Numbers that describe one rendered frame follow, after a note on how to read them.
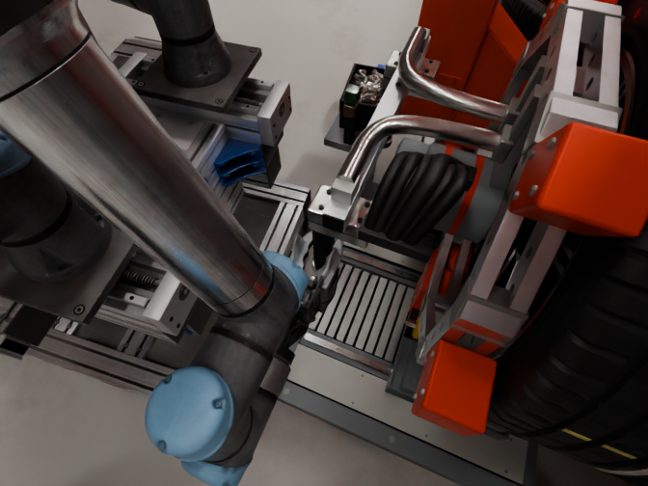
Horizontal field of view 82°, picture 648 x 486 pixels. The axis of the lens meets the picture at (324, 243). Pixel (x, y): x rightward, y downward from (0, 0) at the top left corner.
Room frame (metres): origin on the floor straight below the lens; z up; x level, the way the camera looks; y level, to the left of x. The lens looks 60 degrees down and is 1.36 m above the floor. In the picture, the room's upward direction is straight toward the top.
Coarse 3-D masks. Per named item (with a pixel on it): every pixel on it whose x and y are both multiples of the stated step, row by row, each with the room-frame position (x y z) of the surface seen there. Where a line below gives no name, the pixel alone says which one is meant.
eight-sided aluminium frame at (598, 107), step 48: (576, 0) 0.48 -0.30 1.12; (528, 48) 0.59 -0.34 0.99; (576, 48) 0.38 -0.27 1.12; (576, 96) 0.30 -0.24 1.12; (528, 144) 0.27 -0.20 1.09; (528, 240) 0.21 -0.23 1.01; (432, 288) 0.32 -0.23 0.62; (480, 288) 0.16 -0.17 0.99; (528, 288) 0.15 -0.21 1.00; (432, 336) 0.16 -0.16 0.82; (480, 336) 0.12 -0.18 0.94
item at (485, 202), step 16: (400, 144) 0.45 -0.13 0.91; (416, 144) 0.45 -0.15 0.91; (432, 144) 0.45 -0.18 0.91; (464, 160) 0.41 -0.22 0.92; (480, 160) 0.41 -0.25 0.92; (480, 176) 0.37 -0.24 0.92; (464, 192) 0.35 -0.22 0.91; (480, 192) 0.35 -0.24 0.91; (496, 192) 0.35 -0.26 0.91; (464, 208) 0.34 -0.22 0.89; (480, 208) 0.33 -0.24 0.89; (496, 208) 0.33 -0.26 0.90; (448, 224) 0.33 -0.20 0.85; (464, 224) 0.32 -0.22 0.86; (480, 224) 0.32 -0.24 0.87; (480, 240) 0.31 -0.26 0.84
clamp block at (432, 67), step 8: (392, 56) 0.63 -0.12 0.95; (392, 64) 0.60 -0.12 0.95; (424, 64) 0.60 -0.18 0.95; (432, 64) 0.60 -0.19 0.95; (440, 64) 0.61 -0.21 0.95; (384, 72) 0.61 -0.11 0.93; (392, 72) 0.60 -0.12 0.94; (424, 72) 0.58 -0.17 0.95; (432, 72) 0.58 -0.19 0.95; (384, 80) 0.60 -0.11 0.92; (384, 88) 0.60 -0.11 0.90; (416, 96) 0.58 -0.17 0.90
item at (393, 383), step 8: (424, 264) 0.64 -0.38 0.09; (464, 280) 0.55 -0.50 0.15; (400, 344) 0.32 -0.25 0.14; (408, 344) 0.32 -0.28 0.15; (400, 352) 0.29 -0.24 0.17; (408, 352) 0.30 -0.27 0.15; (400, 360) 0.27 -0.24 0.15; (392, 368) 0.25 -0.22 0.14; (400, 368) 0.25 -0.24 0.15; (392, 376) 0.22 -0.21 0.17; (400, 376) 0.22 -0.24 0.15; (392, 384) 0.20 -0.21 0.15; (392, 392) 0.18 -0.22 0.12; (400, 392) 0.17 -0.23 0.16; (408, 400) 0.16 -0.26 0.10; (488, 432) 0.07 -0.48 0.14; (496, 432) 0.07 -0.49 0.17; (504, 432) 0.07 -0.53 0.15
